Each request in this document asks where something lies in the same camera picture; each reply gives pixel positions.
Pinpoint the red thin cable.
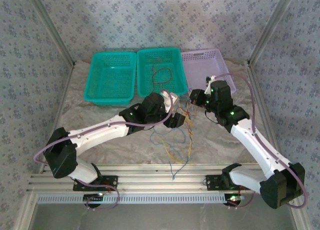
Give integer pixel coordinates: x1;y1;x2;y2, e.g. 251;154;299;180
174;106;195;136

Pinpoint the lavender perforated plastic basket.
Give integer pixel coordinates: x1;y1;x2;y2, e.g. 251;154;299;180
180;48;237;96

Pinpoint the teal perforated plastic basket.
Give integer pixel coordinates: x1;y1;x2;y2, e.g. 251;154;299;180
136;47;188;102
83;51;138;107

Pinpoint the aluminium side beam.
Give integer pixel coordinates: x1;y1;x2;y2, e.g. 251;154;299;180
246;62;313;230
9;64;77;230

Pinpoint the small circuit board with LEDs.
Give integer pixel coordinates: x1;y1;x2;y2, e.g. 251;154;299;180
83;193;105;203
224;193;245;206

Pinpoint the grey metal panel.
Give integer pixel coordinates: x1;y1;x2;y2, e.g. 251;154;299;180
27;202;301;230

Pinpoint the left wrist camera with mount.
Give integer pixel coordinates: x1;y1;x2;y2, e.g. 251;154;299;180
161;89;180;110

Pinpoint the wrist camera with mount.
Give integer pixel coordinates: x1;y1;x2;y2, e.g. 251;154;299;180
204;74;218;88
161;89;180;110

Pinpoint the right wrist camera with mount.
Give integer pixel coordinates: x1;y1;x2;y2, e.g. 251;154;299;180
204;74;218;88

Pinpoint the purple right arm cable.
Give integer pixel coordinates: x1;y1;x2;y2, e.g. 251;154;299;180
213;72;309;211

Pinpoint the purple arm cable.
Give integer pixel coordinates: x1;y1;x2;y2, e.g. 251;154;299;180
213;72;309;211
33;89;175;212

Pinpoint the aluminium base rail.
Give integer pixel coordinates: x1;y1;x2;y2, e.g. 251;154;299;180
26;164;263;194

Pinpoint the white slotted cable duct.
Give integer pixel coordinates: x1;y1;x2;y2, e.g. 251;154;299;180
36;192;241;205

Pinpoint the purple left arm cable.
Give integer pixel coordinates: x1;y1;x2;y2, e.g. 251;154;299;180
33;89;175;212

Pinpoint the aluminium frame post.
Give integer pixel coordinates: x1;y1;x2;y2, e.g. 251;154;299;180
24;0;77;68
246;0;300;67

